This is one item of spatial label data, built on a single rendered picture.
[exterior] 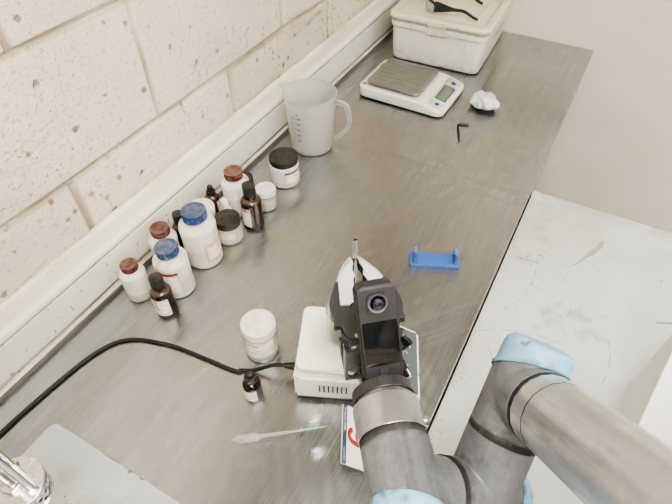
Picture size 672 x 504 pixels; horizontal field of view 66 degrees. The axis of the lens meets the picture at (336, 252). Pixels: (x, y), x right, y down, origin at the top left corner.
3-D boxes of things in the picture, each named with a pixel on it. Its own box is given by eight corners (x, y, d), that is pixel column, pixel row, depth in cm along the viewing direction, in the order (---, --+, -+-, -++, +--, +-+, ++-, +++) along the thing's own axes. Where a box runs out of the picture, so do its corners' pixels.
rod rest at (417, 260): (458, 257, 106) (461, 245, 104) (459, 270, 104) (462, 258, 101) (408, 255, 107) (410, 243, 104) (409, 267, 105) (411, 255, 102)
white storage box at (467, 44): (508, 31, 178) (519, -14, 168) (479, 80, 156) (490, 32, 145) (423, 14, 188) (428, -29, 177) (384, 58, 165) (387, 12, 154)
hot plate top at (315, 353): (375, 313, 87) (376, 309, 86) (373, 377, 79) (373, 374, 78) (304, 308, 88) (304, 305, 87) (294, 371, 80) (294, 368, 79)
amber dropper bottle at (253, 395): (253, 383, 87) (248, 361, 82) (267, 393, 86) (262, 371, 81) (241, 396, 85) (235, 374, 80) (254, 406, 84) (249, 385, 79)
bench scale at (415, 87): (440, 121, 141) (443, 105, 137) (356, 96, 150) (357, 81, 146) (465, 90, 152) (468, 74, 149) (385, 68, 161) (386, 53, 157)
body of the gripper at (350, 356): (336, 342, 70) (350, 426, 62) (335, 302, 64) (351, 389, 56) (391, 335, 71) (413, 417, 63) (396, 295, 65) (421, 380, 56)
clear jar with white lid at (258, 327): (245, 336, 93) (239, 309, 87) (279, 333, 94) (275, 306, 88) (245, 365, 89) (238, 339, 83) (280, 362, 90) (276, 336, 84)
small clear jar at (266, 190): (252, 205, 117) (250, 187, 113) (269, 196, 119) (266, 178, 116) (265, 215, 115) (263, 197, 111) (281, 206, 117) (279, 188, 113)
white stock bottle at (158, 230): (187, 252, 107) (176, 217, 100) (181, 273, 104) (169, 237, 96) (160, 252, 107) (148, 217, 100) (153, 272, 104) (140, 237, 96)
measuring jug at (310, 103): (360, 141, 134) (362, 88, 123) (339, 169, 126) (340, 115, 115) (296, 124, 139) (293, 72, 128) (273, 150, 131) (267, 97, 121)
